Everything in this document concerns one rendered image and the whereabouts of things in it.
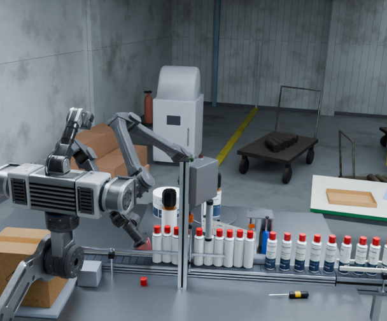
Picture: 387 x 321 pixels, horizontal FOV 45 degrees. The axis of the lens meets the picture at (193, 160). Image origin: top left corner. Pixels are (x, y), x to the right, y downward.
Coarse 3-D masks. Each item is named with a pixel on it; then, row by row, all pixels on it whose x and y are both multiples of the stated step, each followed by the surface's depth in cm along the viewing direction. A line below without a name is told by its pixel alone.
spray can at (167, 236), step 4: (164, 228) 240; (168, 228) 240; (164, 232) 241; (168, 232) 240; (164, 236) 240; (168, 236) 240; (164, 240) 241; (168, 240) 241; (164, 244) 242; (168, 244) 241; (164, 248) 242; (168, 248) 242; (164, 256) 244; (168, 256) 244; (164, 260) 245; (168, 260) 244
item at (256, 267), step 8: (88, 256) 250; (96, 256) 250; (104, 256) 250; (120, 256) 251; (128, 256) 251; (136, 256) 251; (144, 264) 243; (152, 264) 244; (160, 264) 244; (168, 264) 244; (192, 264) 245; (256, 264) 246; (264, 264) 246; (264, 272) 240; (272, 272) 240; (280, 272) 240; (288, 272) 240; (296, 272) 240; (304, 272) 240; (320, 272) 241
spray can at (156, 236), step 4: (156, 228) 239; (156, 232) 240; (160, 232) 242; (152, 236) 242; (156, 236) 239; (160, 236) 240; (152, 240) 242; (156, 240) 240; (160, 240) 241; (152, 244) 243; (156, 244) 241; (160, 244) 242; (152, 248) 244; (156, 248) 242; (160, 248) 243; (152, 256) 245; (156, 256) 243; (160, 256) 244; (152, 260) 246; (156, 260) 244; (160, 260) 245
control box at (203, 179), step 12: (204, 156) 227; (192, 168) 212; (204, 168) 215; (216, 168) 223; (192, 180) 213; (204, 180) 217; (216, 180) 225; (192, 192) 215; (204, 192) 219; (216, 192) 227; (192, 204) 217
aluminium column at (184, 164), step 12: (180, 168) 212; (180, 180) 214; (180, 192) 216; (180, 204) 218; (180, 216) 220; (180, 228) 222; (180, 240) 224; (180, 252) 226; (180, 264) 228; (180, 276) 230; (180, 288) 232
